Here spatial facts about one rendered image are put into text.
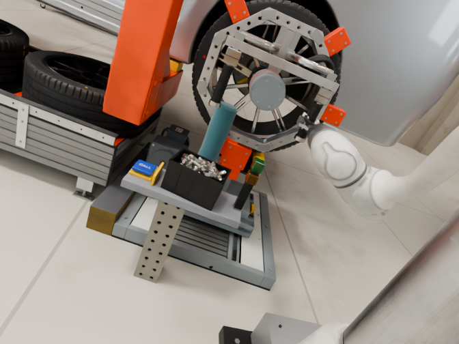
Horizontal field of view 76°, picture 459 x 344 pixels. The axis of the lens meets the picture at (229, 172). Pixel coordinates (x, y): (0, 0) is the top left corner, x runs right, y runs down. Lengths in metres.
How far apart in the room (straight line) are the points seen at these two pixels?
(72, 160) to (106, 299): 0.68
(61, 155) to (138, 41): 0.69
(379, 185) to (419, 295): 0.44
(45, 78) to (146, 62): 0.60
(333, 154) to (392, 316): 0.40
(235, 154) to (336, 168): 0.70
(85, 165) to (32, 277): 0.54
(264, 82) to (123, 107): 0.57
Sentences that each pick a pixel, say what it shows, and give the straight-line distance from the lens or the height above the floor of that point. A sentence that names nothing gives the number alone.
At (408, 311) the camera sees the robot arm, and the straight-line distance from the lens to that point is 0.43.
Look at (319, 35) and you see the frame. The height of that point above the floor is 1.10.
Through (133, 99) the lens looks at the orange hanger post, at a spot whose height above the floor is 0.62.
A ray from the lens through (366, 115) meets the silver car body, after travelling 1.86.
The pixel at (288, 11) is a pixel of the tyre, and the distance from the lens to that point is 1.36.
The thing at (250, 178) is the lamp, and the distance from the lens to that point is 1.03.
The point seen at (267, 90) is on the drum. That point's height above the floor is 0.86.
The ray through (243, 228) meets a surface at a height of 0.14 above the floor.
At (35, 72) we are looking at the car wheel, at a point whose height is 0.49.
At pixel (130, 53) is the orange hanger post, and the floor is 0.78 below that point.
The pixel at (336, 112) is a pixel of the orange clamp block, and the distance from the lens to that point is 1.35.
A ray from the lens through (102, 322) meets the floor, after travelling 1.22.
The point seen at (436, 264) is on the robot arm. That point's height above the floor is 0.88.
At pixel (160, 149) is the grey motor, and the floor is 0.38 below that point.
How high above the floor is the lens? 1.01
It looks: 25 degrees down
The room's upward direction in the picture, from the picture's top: 24 degrees clockwise
